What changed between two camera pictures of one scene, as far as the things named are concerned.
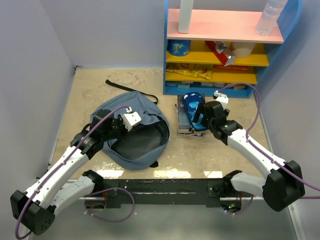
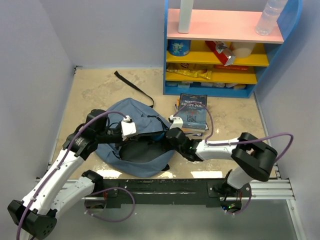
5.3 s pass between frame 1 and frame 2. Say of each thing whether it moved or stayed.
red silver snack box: stayed
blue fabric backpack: moved
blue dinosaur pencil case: moved
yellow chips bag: stayed
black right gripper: moved
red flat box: stayed
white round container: stayed
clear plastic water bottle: stayed
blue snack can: stayed
